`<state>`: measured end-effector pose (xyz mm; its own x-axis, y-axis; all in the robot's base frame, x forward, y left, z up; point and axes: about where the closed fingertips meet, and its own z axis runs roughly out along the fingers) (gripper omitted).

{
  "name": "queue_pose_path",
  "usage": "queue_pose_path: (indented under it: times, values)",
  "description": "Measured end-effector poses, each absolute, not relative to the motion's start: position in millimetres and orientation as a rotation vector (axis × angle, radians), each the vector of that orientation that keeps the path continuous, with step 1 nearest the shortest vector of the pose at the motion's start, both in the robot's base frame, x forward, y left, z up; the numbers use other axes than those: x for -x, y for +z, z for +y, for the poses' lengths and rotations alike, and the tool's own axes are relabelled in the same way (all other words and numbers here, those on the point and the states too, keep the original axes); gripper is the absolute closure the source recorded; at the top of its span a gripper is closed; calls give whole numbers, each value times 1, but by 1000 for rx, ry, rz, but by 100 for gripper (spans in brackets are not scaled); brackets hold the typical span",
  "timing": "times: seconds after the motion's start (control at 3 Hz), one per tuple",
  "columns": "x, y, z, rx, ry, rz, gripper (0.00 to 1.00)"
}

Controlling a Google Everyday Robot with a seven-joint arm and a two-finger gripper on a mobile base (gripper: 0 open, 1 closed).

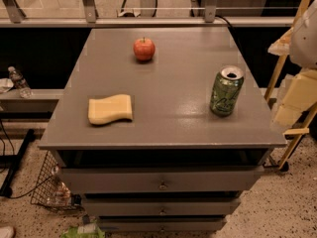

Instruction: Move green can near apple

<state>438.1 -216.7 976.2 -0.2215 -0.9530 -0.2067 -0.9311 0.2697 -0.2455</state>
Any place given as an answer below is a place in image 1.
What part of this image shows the green wipes package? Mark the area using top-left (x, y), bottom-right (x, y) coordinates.
top-left (60, 223), bottom-right (105, 238)

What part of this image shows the wire mesh basket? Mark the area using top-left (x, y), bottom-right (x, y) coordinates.
top-left (31, 152), bottom-right (82, 213)

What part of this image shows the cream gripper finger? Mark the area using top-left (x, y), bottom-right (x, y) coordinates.
top-left (267, 28), bottom-right (293, 56)
top-left (272, 70), bottom-right (317, 127)

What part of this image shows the black stand with cables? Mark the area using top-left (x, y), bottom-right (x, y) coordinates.
top-left (0, 129), bottom-right (35, 198)

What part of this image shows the metal window rail frame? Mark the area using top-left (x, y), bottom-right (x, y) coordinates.
top-left (0, 0), bottom-right (293, 28)

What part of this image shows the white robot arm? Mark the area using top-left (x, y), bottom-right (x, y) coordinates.
top-left (268, 0), bottom-right (317, 127)

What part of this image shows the green soda can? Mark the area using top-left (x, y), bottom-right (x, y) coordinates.
top-left (210, 65), bottom-right (244, 117)

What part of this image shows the grey drawer cabinet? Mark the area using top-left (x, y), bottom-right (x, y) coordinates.
top-left (41, 28), bottom-right (285, 232)

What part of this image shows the red apple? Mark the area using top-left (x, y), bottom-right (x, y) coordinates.
top-left (133, 38), bottom-right (156, 61)

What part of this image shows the clear plastic water bottle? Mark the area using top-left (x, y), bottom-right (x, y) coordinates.
top-left (8, 66), bottom-right (32, 98)

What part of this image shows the yellow sponge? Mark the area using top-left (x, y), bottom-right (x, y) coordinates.
top-left (88, 94), bottom-right (133, 125)

